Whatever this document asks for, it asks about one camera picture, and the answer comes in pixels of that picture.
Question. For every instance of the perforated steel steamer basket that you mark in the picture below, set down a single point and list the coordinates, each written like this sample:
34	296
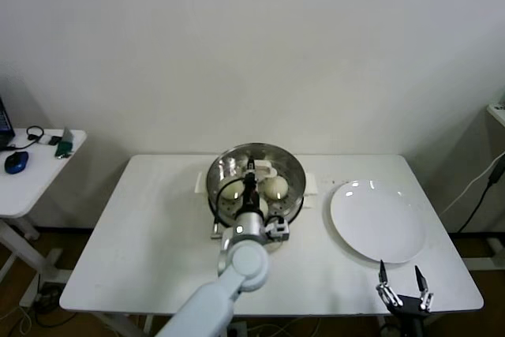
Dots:
311	185

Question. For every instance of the green flat gadget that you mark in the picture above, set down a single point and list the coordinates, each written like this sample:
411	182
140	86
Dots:
65	143

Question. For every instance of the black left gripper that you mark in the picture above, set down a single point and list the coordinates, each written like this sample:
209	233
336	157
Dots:
250	193

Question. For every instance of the cream electric cooker pot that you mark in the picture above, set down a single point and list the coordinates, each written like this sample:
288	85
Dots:
309	202

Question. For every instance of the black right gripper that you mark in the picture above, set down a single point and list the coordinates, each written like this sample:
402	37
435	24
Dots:
411	307

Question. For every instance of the computer monitor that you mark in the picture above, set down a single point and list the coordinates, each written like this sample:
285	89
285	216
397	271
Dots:
4	124

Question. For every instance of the white side table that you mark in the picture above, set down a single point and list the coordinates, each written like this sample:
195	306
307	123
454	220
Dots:
39	187

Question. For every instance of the blue computer mouse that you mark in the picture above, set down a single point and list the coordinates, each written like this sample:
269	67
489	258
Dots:
16	161

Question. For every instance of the large white plate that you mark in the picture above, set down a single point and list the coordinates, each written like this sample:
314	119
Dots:
375	222

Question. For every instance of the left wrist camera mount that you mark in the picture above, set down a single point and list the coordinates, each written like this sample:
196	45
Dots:
278	229

